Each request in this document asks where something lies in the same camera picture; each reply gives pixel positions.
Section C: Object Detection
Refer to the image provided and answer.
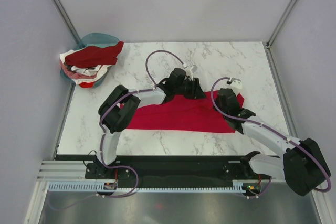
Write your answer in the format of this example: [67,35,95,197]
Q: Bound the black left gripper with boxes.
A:
[174,78,206,100]

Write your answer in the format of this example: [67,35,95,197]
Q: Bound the bright red t-shirt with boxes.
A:
[127,91,235,133]

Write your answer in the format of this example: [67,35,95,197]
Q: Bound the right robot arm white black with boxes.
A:
[211,88,332,196]

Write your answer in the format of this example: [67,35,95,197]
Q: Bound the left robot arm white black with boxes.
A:
[97,65,206,178]

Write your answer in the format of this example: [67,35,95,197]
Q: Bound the blue plastic basket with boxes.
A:
[60,33,120,87]

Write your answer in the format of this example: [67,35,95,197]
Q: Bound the dark red folded shirt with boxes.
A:
[65,41,124,68]

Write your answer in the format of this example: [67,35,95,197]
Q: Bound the red shirt bottom of pile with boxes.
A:
[79,82,95,88]

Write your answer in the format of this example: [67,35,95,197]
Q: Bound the pink folded shirt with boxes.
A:
[61,65,108,85]

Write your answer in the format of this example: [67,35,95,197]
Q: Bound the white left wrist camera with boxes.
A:
[183,63,197,80]

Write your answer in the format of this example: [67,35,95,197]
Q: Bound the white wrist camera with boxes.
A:
[183,63,197,80]
[227,78,243,90]

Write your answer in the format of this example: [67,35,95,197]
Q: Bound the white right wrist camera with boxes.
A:
[227,78,243,90]

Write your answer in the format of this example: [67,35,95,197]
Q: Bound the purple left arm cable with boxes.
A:
[98,50,188,168]

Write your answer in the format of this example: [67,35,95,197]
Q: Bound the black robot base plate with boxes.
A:
[85,155,269,187]

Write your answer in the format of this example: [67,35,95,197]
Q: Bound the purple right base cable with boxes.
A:
[233,173,274,200]

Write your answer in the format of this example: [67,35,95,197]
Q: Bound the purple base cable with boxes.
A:
[47,165,139,211]
[233,173,274,200]

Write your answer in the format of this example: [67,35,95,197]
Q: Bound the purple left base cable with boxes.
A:
[47,165,139,211]

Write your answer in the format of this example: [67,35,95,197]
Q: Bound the right aluminium frame post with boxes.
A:
[264,0,299,50]

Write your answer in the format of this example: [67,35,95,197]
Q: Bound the aluminium frame post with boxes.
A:
[52,0,81,43]
[264,0,299,50]

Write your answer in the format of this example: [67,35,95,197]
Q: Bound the light blue cable duct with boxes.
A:
[48,181,246,193]

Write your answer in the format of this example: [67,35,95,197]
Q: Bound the left aluminium frame post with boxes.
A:
[52,0,81,43]

